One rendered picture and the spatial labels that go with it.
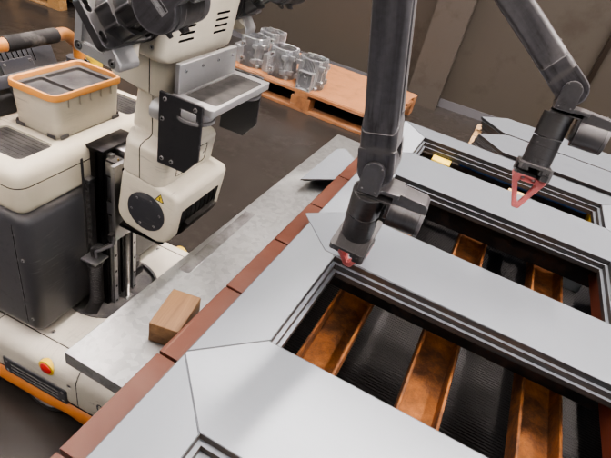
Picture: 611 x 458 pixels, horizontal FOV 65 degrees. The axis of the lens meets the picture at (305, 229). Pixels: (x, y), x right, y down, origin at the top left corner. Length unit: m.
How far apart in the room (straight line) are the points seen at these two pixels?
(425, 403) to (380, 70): 0.62
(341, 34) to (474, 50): 1.26
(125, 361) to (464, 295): 0.64
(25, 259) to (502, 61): 4.21
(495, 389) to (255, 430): 0.76
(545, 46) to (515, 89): 3.81
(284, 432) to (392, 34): 0.54
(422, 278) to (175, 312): 0.48
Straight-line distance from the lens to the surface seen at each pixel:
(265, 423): 0.68
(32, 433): 1.70
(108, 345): 0.97
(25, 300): 1.45
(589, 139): 1.07
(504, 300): 1.03
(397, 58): 0.69
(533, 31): 1.05
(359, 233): 0.83
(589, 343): 1.06
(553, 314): 1.07
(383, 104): 0.71
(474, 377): 1.29
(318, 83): 3.86
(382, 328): 1.28
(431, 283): 0.98
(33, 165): 1.22
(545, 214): 1.44
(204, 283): 1.08
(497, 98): 4.88
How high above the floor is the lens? 1.42
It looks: 35 degrees down
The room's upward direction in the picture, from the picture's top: 15 degrees clockwise
